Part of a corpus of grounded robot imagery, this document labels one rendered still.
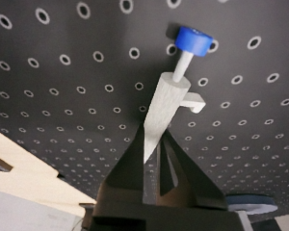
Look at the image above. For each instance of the white hand pipette with blue push button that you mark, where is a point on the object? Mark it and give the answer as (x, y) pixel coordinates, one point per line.
(171, 91)

